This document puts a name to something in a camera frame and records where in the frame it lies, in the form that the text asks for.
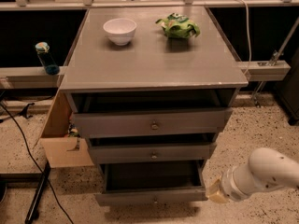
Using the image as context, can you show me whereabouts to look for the black floor cable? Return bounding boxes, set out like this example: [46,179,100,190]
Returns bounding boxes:
[0,100,75,224]

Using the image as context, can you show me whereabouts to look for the grey bottom drawer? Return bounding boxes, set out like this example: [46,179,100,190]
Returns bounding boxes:
[95,160,206,206]

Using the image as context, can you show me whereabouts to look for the grey middle drawer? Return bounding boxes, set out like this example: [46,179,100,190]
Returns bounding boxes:
[89,142,217,164]

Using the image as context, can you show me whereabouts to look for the black bar on floor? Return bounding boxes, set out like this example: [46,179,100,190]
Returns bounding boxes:
[24,162,50,224]

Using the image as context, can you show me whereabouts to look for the cardboard box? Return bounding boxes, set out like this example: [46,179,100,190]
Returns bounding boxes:
[38,91,93,168]

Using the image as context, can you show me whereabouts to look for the dark cabinet at right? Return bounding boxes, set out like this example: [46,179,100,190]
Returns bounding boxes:
[276,49,299,125]

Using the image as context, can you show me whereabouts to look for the metal rail frame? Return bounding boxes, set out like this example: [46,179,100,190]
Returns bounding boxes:
[0,0,299,91]

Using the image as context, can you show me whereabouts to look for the grey drawer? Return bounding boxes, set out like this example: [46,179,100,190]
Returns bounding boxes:
[73,108,232,138]
[95,160,206,206]
[89,142,217,164]

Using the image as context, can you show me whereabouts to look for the white bowl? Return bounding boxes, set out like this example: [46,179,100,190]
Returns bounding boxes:
[103,18,136,46]

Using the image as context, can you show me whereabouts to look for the white hanging cable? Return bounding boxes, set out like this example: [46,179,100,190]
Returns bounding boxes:
[230,0,252,77]

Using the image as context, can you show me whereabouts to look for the grey top drawer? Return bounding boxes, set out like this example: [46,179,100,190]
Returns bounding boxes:
[73,108,232,138]

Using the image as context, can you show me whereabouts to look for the green chip bag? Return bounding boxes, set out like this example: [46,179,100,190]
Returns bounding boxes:
[155,13,200,39]

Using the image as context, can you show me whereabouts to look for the grey drawer cabinet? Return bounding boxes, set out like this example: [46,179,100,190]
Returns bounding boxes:
[59,5,249,173]

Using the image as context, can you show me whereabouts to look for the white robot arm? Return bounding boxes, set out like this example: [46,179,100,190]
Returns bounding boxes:
[206,147,299,203]

